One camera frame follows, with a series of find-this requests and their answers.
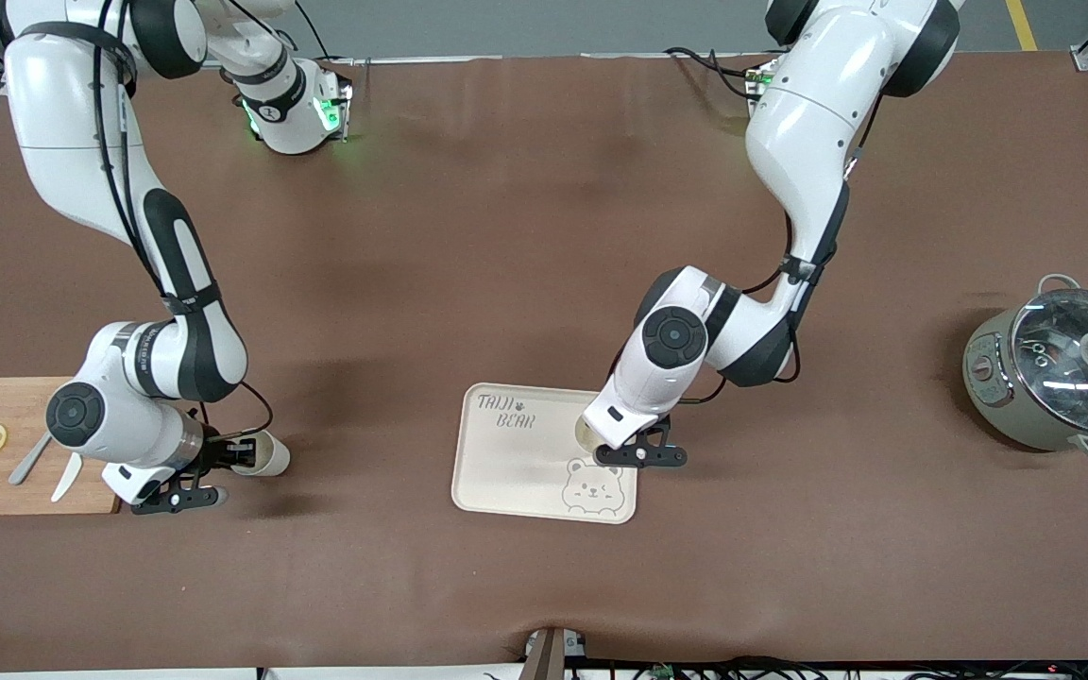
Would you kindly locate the grey pot with glass lid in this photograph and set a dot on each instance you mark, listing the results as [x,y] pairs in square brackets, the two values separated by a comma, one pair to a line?
[997,406]

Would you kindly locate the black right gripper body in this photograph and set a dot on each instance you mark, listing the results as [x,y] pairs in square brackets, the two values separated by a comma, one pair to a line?
[214,453]

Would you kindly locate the brown table cover sheet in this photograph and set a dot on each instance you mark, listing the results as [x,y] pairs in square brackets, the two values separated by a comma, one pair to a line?
[506,236]

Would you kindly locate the glass pot lid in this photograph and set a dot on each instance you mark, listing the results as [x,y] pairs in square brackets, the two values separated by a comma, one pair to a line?
[1073,368]

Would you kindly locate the cream tray with bear print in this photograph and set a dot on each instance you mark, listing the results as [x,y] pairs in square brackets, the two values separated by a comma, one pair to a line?
[506,472]

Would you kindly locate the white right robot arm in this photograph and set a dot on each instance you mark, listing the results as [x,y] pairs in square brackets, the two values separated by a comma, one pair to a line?
[62,142]

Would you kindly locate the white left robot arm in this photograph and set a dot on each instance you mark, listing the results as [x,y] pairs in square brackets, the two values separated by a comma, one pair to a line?
[808,123]

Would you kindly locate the grey metal clamp bracket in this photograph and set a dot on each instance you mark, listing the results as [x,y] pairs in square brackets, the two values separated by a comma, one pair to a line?
[552,656]

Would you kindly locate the grey plastic knife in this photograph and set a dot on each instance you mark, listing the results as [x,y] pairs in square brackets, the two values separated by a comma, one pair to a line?
[26,465]

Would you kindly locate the white plastic knife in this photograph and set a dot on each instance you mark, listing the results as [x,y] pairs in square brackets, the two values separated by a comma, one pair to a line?
[65,480]

